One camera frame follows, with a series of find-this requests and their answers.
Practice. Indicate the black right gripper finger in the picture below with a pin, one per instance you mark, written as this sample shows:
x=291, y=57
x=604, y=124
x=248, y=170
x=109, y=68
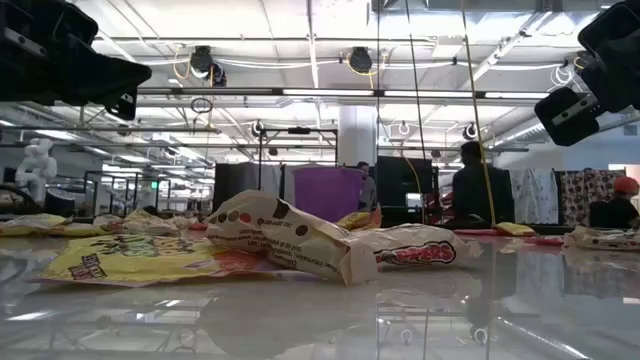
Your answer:
x=620, y=90

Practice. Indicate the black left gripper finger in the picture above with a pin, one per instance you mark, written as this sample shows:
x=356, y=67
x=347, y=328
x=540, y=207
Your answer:
x=110, y=75

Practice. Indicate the small candy bags mid-left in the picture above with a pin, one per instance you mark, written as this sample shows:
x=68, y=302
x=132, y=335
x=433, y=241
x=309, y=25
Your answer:
x=150, y=225

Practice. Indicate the yellow Sour Patch Kids packet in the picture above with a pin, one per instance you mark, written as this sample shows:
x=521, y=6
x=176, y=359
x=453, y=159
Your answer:
x=140, y=260
x=515, y=229
x=354, y=221
x=30, y=224
x=80, y=230

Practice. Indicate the red KitKat candy packet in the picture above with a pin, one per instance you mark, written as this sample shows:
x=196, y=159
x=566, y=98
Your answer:
x=376, y=217
x=475, y=232
x=545, y=241

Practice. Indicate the small purple plastic bucket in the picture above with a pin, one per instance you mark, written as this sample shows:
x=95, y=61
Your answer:
x=327, y=195

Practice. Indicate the dotted patterned cloth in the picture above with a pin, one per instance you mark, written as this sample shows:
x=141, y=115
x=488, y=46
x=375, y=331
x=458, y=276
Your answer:
x=575, y=195

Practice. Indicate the person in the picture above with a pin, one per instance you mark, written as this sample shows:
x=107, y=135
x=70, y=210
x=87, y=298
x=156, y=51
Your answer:
x=617, y=210
x=480, y=190
x=369, y=190

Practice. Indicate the white printed cloth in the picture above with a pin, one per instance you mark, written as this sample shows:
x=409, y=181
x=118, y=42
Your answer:
x=532, y=195

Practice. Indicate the black curtain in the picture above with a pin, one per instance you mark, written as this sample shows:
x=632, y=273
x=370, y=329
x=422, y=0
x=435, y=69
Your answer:
x=232, y=187

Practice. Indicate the long ceiling light bar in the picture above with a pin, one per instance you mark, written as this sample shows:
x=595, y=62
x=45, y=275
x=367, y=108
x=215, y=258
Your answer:
x=325, y=92

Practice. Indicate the large black panel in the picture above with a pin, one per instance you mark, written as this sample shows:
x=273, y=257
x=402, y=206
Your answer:
x=395, y=180

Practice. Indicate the white round column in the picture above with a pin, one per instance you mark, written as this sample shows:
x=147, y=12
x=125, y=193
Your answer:
x=357, y=135

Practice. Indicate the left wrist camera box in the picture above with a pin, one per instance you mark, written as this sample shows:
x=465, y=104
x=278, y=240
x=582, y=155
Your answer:
x=122, y=106

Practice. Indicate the silver ventilation duct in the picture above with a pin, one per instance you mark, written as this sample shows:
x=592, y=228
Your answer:
x=520, y=132

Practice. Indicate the black rig frame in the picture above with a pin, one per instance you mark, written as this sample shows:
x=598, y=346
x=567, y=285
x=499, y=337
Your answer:
x=299, y=130

